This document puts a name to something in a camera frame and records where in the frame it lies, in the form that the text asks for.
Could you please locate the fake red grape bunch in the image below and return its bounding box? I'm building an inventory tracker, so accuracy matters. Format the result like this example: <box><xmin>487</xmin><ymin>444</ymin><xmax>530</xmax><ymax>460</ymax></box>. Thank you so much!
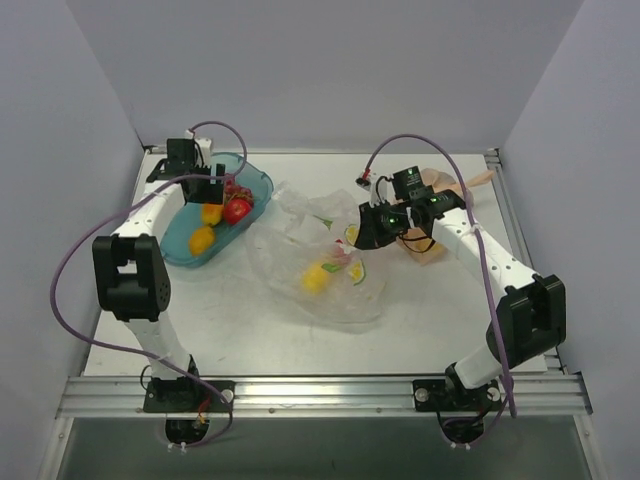
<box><xmin>224</xmin><ymin>180</ymin><xmax>254</xmax><ymax>205</ymax></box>

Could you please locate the orange yellow fake mango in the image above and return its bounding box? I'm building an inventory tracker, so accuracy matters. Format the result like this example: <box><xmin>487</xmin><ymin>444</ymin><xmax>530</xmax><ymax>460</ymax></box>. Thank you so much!
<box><xmin>201</xmin><ymin>204</ymin><xmax>224</xmax><ymax>227</ymax></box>

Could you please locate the red fake apple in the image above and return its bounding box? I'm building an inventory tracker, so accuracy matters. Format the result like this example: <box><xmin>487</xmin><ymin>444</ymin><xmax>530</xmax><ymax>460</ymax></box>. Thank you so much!
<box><xmin>223</xmin><ymin>198</ymin><xmax>253</xmax><ymax>225</ymax></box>
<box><xmin>327</xmin><ymin>241</ymin><xmax>353</xmax><ymax>269</ymax></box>

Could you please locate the clear printed plastic bag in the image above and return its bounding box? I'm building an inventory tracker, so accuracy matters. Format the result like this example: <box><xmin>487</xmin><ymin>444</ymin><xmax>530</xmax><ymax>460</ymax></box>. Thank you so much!
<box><xmin>246</xmin><ymin>182</ymin><xmax>388</xmax><ymax>324</ymax></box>

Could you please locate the yellow fake lemon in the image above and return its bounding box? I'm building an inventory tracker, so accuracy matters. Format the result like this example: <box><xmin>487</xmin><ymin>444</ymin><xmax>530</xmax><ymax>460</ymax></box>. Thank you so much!
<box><xmin>301</xmin><ymin>263</ymin><xmax>331</xmax><ymax>294</ymax></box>

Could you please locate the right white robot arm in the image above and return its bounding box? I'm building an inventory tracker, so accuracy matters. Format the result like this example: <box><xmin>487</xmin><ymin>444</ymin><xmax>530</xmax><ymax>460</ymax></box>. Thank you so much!
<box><xmin>354</xmin><ymin>167</ymin><xmax>566</xmax><ymax>409</ymax></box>

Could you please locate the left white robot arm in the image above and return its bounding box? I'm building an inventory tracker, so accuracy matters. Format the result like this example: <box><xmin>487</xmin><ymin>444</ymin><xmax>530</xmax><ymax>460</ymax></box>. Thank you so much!
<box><xmin>92</xmin><ymin>138</ymin><xmax>222</xmax><ymax>412</ymax></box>

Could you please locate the small orange fake fruit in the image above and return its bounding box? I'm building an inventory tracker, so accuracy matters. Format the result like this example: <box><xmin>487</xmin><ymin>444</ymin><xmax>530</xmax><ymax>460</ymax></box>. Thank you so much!
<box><xmin>188</xmin><ymin>225</ymin><xmax>216</xmax><ymax>257</ymax></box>

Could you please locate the orange tied plastic bag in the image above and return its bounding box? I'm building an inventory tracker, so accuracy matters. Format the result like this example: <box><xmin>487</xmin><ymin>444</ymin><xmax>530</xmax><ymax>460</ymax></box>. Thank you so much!
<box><xmin>396</xmin><ymin>168</ymin><xmax>494</xmax><ymax>266</ymax></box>

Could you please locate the teal plastic fruit tray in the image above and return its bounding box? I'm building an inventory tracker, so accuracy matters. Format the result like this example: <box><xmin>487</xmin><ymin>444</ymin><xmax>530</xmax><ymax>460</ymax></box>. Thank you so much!
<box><xmin>159</xmin><ymin>151</ymin><xmax>276</xmax><ymax>270</ymax></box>

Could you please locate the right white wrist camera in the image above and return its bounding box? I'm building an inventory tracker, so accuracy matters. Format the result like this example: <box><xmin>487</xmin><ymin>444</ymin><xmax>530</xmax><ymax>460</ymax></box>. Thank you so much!
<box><xmin>356</xmin><ymin>169</ymin><xmax>394</xmax><ymax>208</ymax></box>

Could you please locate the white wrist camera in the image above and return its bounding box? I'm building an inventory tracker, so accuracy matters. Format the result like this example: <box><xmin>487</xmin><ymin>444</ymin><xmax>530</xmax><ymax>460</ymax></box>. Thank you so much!
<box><xmin>356</xmin><ymin>169</ymin><xmax>394</xmax><ymax>208</ymax></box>
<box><xmin>184</xmin><ymin>129</ymin><xmax>213</xmax><ymax>165</ymax></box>

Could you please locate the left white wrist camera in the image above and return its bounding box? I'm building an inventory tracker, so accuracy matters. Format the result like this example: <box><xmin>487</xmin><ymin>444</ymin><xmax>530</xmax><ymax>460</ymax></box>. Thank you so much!
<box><xmin>184</xmin><ymin>129</ymin><xmax>213</xmax><ymax>165</ymax></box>

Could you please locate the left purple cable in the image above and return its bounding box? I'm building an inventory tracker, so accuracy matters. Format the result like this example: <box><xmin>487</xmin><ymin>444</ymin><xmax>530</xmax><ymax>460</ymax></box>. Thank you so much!
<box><xmin>49</xmin><ymin>120</ymin><xmax>249</xmax><ymax>447</ymax></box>

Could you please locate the purple cable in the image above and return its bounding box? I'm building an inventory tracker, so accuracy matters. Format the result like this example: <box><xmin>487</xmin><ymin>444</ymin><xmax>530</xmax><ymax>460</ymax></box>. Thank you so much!
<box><xmin>49</xmin><ymin>120</ymin><xmax>249</xmax><ymax>447</ymax></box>
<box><xmin>362</xmin><ymin>133</ymin><xmax>518</xmax><ymax>418</ymax></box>

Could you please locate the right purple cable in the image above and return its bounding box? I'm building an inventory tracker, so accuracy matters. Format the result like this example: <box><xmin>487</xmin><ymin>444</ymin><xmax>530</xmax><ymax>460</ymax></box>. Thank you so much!
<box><xmin>362</xmin><ymin>133</ymin><xmax>518</xmax><ymax>418</ymax></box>

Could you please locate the front aluminium rail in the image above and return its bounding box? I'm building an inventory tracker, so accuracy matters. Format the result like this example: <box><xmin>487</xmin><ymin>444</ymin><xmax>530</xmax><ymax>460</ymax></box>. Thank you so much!
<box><xmin>57</xmin><ymin>372</ymin><xmax>592</xmax><ymax>420</ymax></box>

